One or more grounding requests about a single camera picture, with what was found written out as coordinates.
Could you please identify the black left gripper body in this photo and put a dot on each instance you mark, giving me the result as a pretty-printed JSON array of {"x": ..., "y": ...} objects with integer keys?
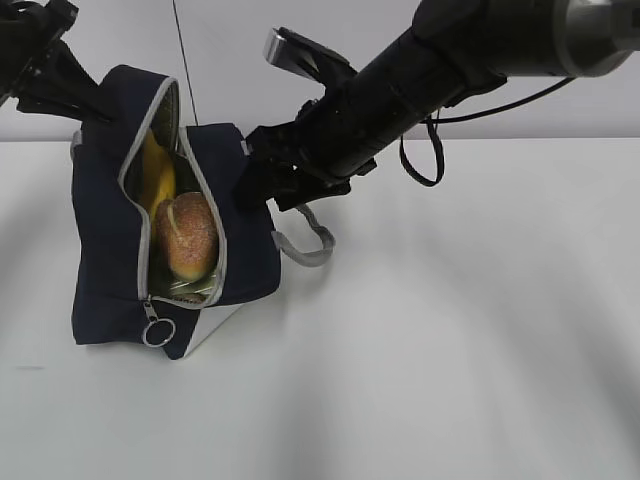
[{"x": 52, "y": 83}]

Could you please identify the yellow banana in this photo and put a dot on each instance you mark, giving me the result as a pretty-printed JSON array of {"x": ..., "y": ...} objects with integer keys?
[{"x": 158, "y": 175}]

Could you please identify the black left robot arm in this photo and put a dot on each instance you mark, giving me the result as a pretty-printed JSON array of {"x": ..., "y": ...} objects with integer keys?
[{"x": 28, "y": 29}]

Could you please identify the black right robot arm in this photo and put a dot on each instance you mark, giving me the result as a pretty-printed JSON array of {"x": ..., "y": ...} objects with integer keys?
[{"x": 452, "y": 50}]

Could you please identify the navy blue lunch bag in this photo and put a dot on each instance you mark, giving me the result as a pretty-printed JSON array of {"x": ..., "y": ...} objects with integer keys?
[{"x": 121, "y": 292}]

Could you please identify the green lidded glass container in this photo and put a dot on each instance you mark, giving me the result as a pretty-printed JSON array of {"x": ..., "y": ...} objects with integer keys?
[{"x": 194, "y": 292}]

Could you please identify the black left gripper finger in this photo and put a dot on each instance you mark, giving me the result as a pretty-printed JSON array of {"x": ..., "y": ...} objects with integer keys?
[{"x": 94, "y": 108}]

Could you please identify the brown bread roll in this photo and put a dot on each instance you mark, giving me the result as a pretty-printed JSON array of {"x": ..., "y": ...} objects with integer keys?
[{"x": 187, "y": 236}]

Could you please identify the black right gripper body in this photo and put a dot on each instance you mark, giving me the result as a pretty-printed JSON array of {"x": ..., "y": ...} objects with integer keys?
[{"x": 307, "y": 159}]

